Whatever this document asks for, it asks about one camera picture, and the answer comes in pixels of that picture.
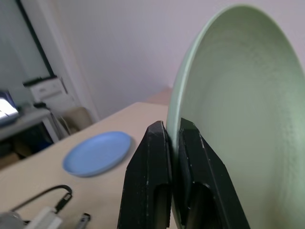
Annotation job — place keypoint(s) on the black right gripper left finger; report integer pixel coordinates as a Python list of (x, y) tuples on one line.
[(145, 171)]

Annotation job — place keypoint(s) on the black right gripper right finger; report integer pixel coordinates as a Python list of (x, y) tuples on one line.
[(209, 176)]

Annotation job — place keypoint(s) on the green plate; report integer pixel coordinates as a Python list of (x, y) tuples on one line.
[(243, 100)]

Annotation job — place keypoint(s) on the blue plate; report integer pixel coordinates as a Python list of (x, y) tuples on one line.
[(97, 153)]

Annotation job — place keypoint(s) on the black USB plug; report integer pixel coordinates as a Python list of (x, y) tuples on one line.
[(83, 220)]

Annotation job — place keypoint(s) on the beige chair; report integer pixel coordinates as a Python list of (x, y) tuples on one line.
[(76, 119)]

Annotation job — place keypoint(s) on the white adapter box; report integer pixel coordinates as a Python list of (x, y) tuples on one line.
[(46, 218)]

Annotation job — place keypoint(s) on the grey side desk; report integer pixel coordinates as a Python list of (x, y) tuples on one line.
[(26, 126)]

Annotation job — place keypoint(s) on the white printer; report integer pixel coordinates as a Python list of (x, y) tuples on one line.
[(47, 88)]

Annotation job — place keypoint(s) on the grey round device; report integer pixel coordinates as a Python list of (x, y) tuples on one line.
[(10, 220)]

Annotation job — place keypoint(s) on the laptop with lit screen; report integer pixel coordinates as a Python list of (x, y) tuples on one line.
[(6, 107)]

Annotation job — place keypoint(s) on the black-framed glass partition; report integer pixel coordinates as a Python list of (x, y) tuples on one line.
[(35, 40)]

